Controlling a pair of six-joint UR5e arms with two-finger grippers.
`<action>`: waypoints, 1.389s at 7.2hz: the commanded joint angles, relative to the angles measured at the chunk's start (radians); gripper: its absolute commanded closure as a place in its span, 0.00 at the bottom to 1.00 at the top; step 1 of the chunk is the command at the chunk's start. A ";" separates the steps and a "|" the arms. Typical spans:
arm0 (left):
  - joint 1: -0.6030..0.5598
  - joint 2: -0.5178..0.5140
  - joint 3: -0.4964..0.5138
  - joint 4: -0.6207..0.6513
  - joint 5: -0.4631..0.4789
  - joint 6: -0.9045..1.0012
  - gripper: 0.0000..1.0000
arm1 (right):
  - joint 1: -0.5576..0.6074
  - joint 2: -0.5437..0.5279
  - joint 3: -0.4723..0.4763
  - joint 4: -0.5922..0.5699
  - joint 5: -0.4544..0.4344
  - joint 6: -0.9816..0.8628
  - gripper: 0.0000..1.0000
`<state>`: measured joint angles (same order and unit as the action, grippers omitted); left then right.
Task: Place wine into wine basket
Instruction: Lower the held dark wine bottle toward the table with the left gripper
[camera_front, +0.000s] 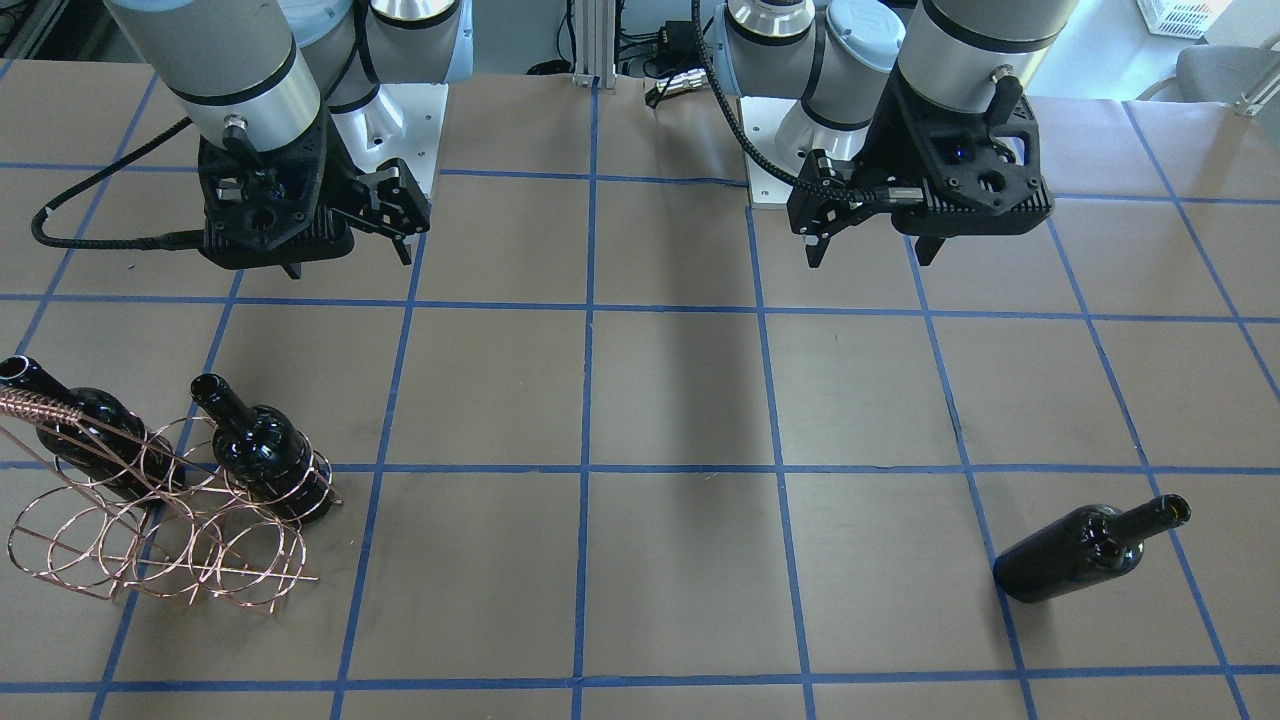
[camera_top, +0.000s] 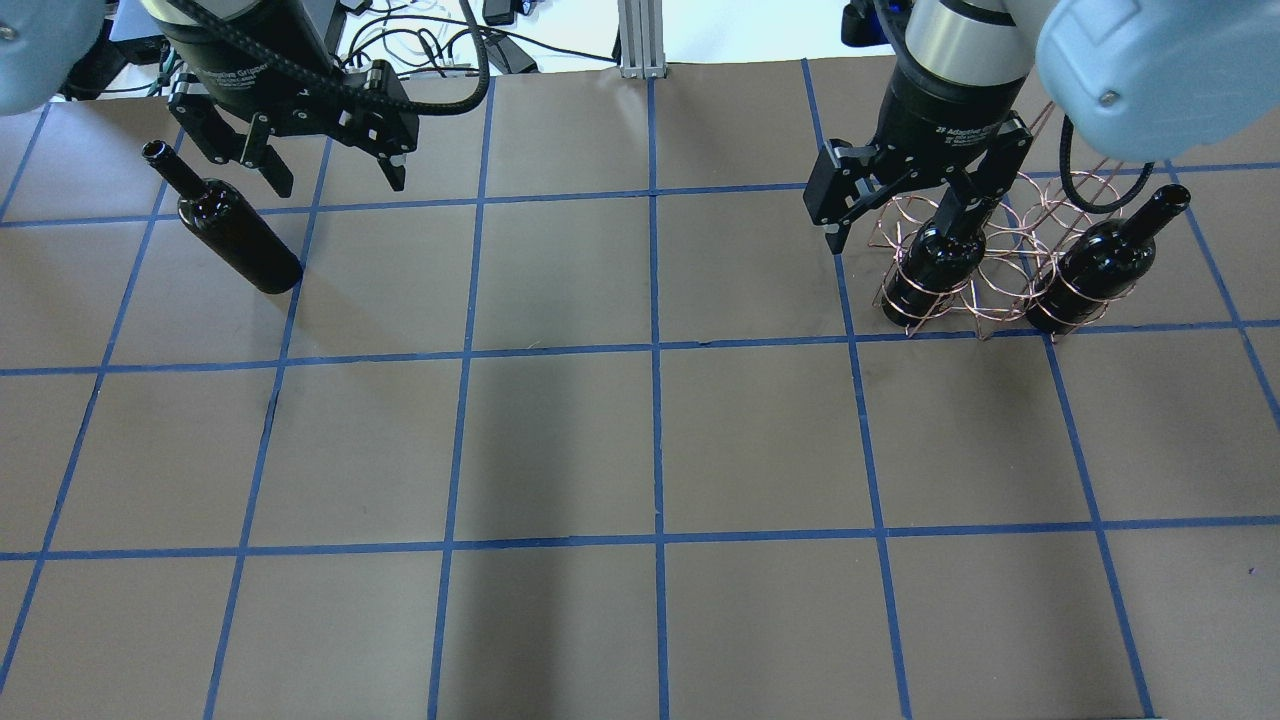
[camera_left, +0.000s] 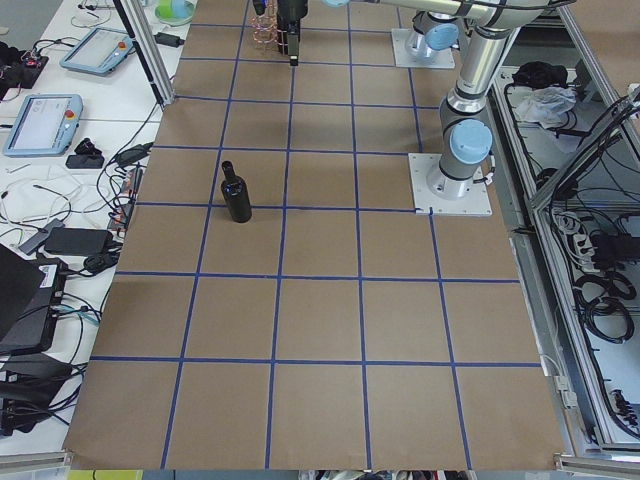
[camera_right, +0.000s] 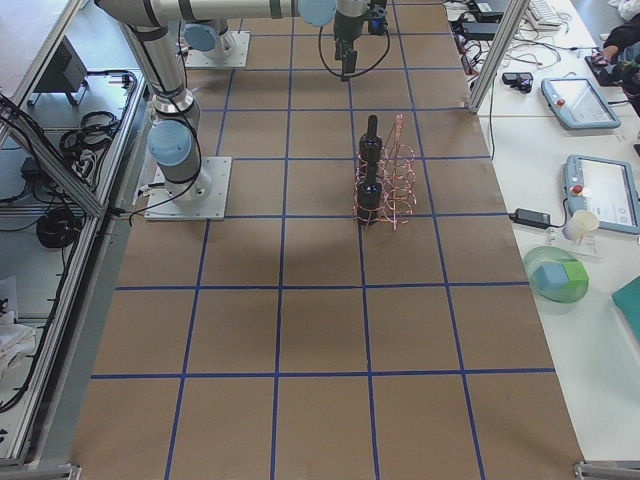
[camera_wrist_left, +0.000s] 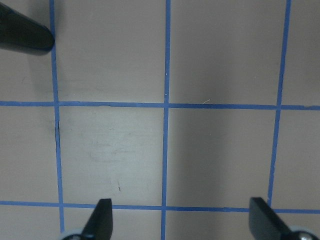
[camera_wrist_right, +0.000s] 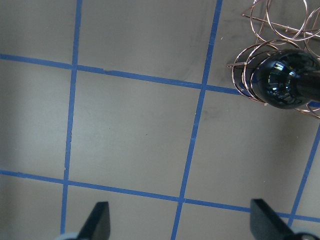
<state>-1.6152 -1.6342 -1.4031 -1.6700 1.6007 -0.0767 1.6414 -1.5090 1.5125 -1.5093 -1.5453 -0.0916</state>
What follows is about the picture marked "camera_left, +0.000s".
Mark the crumpled white cloth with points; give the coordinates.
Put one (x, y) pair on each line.
(547, 107)

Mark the teach pendant tablet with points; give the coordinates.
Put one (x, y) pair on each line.
(45, 125)
(99, 52)

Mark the aluminium side frame rail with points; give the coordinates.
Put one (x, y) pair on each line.
(576, 228)

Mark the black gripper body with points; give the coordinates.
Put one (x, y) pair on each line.
(289, 14)

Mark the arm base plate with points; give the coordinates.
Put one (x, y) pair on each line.
(436, 194)
(444, 60)

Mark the dark glass wine bottle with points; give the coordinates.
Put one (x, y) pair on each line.
(235, 193)

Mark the far teach pendant tablet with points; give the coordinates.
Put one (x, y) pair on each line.
(99, 52)

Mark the near teach pendant tablet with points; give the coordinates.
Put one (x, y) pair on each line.
(45, 125)

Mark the copper wire wine basket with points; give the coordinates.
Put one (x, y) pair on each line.
(264, 25)

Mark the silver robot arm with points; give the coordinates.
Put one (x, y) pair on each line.
(432, 33)
(467, 139)

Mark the black power adapter brick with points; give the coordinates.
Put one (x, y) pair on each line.
(77, 241)

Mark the black laptop computer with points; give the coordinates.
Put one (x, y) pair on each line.
(30, 292)

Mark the aluminium frame post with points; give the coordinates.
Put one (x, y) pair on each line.
(136, 25)

